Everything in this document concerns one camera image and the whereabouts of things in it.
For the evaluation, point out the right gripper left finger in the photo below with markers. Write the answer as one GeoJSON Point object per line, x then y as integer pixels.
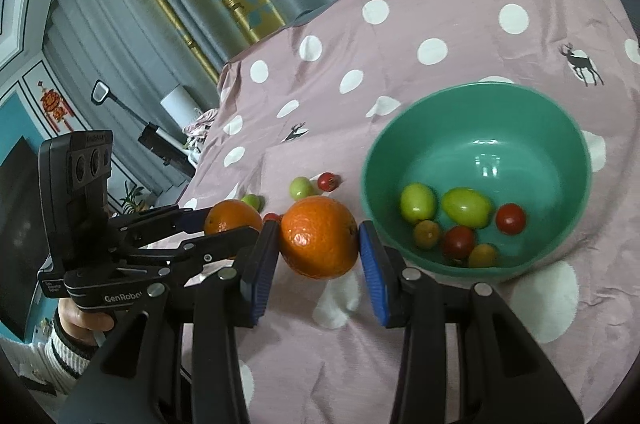
{"type": "Point", "coordinates": [257, 275]}

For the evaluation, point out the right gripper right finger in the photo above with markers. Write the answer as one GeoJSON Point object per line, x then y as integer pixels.
{"type": "Point", "coordinates": [382, 268]}

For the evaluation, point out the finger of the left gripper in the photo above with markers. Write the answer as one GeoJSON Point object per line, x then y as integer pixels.
{"type": "Point", "coordinates": [159, 223]}
{"type": "Point", "coordinates": [193, 255]}

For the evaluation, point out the small orange mandarin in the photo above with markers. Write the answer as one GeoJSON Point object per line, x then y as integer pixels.
{"type": "Point", "coordinates": [231, 214]}

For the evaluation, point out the large orange mandarin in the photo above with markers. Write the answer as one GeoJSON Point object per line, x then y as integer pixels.
{"type": "Point", "coordinates": [319, 238]}

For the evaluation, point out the green oval fruit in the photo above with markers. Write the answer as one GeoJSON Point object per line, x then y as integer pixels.
{"type": "Point", "coordinates": [467, 207]}

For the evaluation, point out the striped sleeve forearm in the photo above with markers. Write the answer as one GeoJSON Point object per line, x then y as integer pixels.
{"type": "Point", "coordinates": [57, 363]}

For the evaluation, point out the left hand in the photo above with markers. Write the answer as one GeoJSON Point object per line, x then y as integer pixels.
{"type": "Point", "coordinates": [82, 326]}

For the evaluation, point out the green round fruit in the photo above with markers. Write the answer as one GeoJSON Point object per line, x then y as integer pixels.
{"type": "Point", "coordinates": [253, 200]}

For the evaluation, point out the red cherry tomato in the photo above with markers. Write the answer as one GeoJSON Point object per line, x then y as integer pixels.
{"type": "Point", "coordinates": [272, 217]}

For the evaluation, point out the black phone stand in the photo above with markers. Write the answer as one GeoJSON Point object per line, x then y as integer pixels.
{"type": "Point", "coordinates": [154, 138]}

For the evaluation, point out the dark red tomato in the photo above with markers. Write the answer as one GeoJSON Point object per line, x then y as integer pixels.
{"type": "Point", "coordinates": [458, 242]}

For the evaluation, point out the black television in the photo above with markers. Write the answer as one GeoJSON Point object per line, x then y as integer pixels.
{"type": "Point", "coordinates": [23, 239]}

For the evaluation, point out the small green tomato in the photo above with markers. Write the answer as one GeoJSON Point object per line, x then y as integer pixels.
{"type": "Point", "coordinates": [300, 188]}

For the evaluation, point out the orange cherry tomato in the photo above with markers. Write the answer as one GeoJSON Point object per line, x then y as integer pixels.
{"type": "Point", "coordinates": [483, 256]}

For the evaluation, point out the green plastic bowl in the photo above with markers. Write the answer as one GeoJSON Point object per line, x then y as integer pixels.
{"type": "Point", "coordinates": [508, 142]}

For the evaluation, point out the white cylinder lamp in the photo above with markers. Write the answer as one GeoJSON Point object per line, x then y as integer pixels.
{"type": "Point", "coordinates": [181, 107]}

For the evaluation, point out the red tomato in bowl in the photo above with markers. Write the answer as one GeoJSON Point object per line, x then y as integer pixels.
{"type": "Point", "coordinates": [511, 219]}

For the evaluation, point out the red chinese knot decoration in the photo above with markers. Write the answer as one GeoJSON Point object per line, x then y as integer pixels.
{"type": "Point", "coordinates": [56, 109]}

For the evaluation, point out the pink polka dot cloth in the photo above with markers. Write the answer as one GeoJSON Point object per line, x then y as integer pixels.
{"type": "Point", "coordinates": [312, 99]}

